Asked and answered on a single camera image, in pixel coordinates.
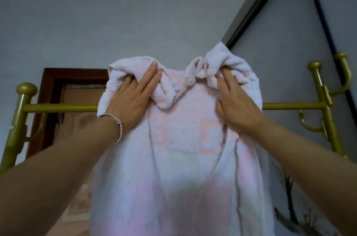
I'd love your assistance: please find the person's right hand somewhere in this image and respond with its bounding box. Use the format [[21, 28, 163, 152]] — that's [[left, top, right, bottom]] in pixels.
[[215, 67, 266, 133]]

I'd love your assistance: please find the person's left hand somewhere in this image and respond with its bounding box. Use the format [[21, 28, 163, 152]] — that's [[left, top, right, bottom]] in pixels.
[[104, 61, 163, 133]]

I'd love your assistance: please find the gold metal clothes rack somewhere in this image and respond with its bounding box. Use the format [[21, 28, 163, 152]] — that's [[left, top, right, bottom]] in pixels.
[[0, 52, 353, 173]]

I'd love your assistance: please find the pink and white towel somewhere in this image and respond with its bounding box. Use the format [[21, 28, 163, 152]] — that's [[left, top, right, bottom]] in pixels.
[[89, 42, 275, 236]]

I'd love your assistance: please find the person's left forearm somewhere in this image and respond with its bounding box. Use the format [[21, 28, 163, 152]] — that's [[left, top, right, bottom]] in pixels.
[[0, 117, 120, 236]]

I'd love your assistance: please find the person's right forearm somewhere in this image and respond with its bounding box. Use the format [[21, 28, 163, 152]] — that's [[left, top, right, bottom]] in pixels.
[[252, 120, 357, 236]]

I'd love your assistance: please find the white wardrobe with tree print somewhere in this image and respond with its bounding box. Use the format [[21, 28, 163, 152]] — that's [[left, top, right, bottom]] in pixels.
[[222, 0, 357, 236]]

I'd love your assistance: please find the silver bangle bracelet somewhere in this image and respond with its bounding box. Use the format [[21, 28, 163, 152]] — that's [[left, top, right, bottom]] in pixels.
[[98, 114, 123, 144]]

